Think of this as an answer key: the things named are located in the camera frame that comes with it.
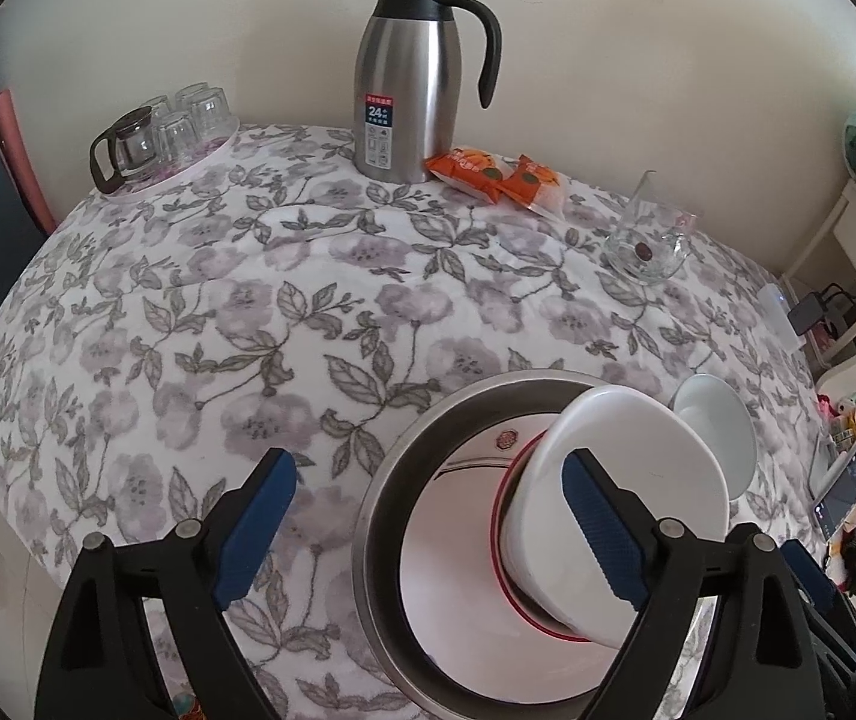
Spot white square bowl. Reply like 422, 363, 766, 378
498, 385, 729, 649

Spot strawberry pattern bowl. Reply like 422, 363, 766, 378
490, 432, 610, 646

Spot white plate yellow flowers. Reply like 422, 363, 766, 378
400, 413, 617, 706

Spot smartphone on stand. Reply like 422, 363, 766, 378
812, 444, 856, 541

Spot white phone stand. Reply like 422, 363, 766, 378
807, 431, 840, 499

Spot black power adapter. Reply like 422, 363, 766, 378
788, 293, 828, 337

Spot white power strip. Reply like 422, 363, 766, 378
757, 283, 806, 353

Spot white shelf unit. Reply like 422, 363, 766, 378
780, 182, 856, 371

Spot floral fleece tablecloth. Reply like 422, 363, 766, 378
0, 125, 825, 718

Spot clear glass mug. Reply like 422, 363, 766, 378
602, 171, 700, 284

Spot orange snack packet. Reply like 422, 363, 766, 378
499, 154, 568, 221
425, 146, 511, 203

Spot small clear glass cup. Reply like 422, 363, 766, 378
174, 82, 236, 146

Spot stainless steel thermos jug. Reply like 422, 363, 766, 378
353, 0, 503, 184

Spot glass teapot black handle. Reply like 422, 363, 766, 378
88, 106, 160, 193

